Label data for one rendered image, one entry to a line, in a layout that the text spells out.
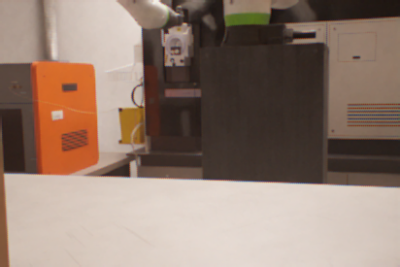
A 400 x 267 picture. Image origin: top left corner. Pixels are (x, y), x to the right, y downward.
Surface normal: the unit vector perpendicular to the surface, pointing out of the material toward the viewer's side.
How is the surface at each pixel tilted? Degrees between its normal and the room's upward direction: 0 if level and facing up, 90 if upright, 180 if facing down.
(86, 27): 90
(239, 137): 90
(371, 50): 90
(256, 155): 90
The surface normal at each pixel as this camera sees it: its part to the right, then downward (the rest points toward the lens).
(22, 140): -0.26, 0.12
